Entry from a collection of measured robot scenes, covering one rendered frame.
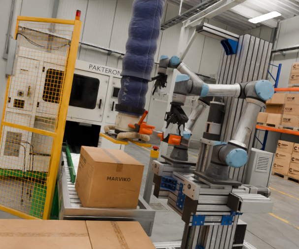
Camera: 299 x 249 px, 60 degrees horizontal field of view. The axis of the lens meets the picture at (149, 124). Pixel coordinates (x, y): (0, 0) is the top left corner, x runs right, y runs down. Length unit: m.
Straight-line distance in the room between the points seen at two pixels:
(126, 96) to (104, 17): 9.57
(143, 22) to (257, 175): 1.38
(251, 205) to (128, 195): 0.92
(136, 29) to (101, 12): 9.45
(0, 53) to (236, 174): 2.15
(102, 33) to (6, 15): 8.68
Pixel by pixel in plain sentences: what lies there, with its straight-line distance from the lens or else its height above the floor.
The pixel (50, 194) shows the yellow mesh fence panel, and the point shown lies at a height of 0.42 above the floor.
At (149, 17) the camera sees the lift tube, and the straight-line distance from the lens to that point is 1.97.
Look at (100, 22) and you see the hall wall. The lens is 11.25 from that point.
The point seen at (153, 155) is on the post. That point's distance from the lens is 2.64.
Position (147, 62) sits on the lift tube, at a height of 1.71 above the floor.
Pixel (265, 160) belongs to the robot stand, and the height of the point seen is 1.17.
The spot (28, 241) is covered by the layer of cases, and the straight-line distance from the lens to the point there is 1.74.
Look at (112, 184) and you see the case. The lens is 2.06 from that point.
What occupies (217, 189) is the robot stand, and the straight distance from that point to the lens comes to 1.72.
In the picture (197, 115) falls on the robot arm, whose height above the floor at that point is 1.42.
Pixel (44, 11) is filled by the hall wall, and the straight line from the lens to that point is 11.03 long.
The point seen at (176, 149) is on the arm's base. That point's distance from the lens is 2.11.
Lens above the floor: 1.37
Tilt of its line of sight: 3 degrees down
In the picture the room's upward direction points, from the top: 10 degrees clockwise
